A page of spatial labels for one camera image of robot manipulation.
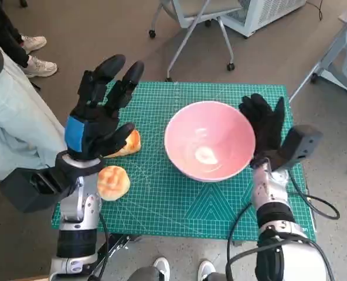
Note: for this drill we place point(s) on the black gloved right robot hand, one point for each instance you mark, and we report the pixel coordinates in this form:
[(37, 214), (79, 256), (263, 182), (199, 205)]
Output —
[(264, 126)]

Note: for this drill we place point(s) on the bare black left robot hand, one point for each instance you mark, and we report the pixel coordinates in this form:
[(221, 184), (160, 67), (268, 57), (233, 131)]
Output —
[(100, 128)]

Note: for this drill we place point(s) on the long striped toy bread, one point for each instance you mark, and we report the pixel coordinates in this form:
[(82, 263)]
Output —
[(129, 145)]

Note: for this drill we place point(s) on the round toy bread bun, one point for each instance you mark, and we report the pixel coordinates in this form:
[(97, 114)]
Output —
[(113, 183)]

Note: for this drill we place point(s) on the pink bowl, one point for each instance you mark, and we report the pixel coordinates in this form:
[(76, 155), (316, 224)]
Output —
[(208, 140)]

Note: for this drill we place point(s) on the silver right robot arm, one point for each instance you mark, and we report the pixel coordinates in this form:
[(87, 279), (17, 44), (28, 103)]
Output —
[(274, 205)]

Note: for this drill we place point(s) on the person in pale clothing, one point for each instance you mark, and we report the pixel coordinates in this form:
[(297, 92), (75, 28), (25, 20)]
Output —
[(15, 123)]

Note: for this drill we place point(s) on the green cutting mat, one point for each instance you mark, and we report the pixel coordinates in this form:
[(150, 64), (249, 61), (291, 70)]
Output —
[(161, 205)]

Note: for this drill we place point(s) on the white vented appliance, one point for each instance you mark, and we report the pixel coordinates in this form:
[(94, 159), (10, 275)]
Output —
[(264, 14)]

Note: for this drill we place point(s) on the grey office chair on casters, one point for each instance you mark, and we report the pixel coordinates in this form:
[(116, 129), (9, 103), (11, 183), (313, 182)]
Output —
[(200, 14)]

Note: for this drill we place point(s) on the person in dark trousers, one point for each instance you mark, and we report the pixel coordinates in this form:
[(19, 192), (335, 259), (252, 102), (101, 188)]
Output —
[(3, 29)]

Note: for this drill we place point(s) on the white shoe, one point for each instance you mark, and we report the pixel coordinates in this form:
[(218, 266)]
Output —
[(162, 267), (206, 269)]

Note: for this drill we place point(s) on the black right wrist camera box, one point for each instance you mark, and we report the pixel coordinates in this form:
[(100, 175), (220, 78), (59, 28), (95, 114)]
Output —
[(299, 143)]

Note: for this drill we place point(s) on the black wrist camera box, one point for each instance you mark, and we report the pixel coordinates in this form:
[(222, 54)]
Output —
[(299, 143), (30, 190)]

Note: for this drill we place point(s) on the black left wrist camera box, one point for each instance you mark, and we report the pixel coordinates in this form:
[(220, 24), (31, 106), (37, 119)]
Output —
[(30, 190)]

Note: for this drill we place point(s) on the black table frame rail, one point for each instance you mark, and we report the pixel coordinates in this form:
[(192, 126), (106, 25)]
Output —
[(117, 246)]

